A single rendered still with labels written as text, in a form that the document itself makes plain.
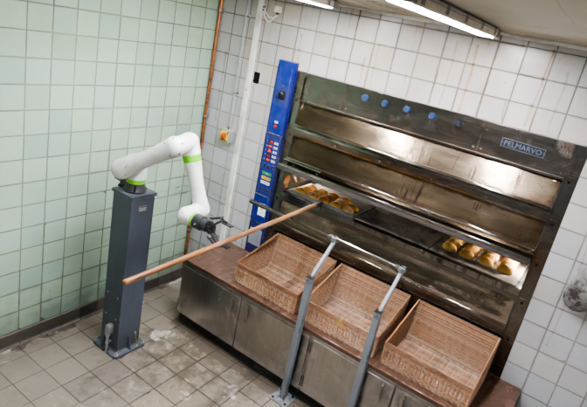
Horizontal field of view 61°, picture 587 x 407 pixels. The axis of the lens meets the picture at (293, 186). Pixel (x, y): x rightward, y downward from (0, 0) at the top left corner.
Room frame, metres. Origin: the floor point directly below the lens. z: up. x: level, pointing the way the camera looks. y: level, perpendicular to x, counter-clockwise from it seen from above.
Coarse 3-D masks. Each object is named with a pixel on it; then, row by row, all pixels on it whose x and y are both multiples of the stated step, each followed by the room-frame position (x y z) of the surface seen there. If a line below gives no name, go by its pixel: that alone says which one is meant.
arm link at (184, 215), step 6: (192, 204) 2.85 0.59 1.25; (180, 210) 2.76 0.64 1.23; (186, 210) 2.76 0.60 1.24; (192, 210) 2.77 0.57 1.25; (198, 210) 2.82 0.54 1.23; (180, 216) 2.75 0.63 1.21; (186, 216) 2.74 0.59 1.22; (192, 216) 2.73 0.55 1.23; (180, 222) 2.76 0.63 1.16; (186, 222) 2.73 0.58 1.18
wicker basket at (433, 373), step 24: (432, 312) 2.94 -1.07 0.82; (408, 336) 2.93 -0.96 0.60; (432, 336) 2.88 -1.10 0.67; (456, 336) 2.82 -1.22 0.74; (480, 336) 2.77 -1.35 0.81; (384, 360) 2.63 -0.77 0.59; (408, 360) 2.69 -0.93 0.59; (432, 360) 2.74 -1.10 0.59; (456, 360) 2.76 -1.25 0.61; (480, 360) 2.71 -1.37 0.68; (432, 384) 2.44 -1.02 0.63; (456, 384) 2.54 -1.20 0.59; (480, 384) 2.57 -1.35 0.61
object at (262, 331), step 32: (224, 256) 3.57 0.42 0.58; (192, 288) 3.35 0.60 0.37; (224, 288) 3.19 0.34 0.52; (192, 320) 3.32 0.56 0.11; (224, 320) 3.16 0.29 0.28; (256, 320) 3.03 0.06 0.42; (288, 320) 2.89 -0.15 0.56; (256, 352) 3.00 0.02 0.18; (288, 352) 2.87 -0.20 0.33; (320, 352) 2.76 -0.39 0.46; (352, 352) 2.66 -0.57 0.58; (320, 384) 2.73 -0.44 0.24; (352, 384) 2.62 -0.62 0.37; (384, 384) 2.52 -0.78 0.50; (416, 384) 2.47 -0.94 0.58; (512, 384) 2.67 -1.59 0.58
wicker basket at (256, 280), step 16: (272, 240) 3.55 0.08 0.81; (288, 240) 3.55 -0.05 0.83; (256, 256) 3.41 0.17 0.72; (272, 256) 3.57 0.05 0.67; (288, 256) 3.50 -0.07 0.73; (304, 256) 3.45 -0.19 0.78; (320, 256) 3.40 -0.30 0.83; (240, 272) 3.20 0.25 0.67; (256, 272) 3.13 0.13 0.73; (272, 272) 3.44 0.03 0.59; (288, 272) 3.45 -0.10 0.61; (304, 272) 3.40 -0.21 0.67; (320, 272) 3.35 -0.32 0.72; (256, 288) 3.11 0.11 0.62; (272, 288) 3.05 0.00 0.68; (288, 288) 3.25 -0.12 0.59; (288, 304) 3.05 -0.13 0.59
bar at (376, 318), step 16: (272, 208) 3.28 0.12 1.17; (304, 224) 3.11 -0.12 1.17; (336, 240) 2.98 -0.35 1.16; (400, 272) 2.74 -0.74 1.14; (304, 288) 2.80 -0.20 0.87; (304, 304) 2.79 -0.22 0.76; (384, 304) 2.60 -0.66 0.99; (304, 320) 2.81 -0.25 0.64; (368, 336) 2.56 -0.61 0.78; (368, 352) 2.54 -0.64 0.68; (288, 368) 2.79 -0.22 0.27; (288, 384) 2.81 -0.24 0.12; (288, 400) 2.79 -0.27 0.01; (352, 400) 2.55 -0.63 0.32
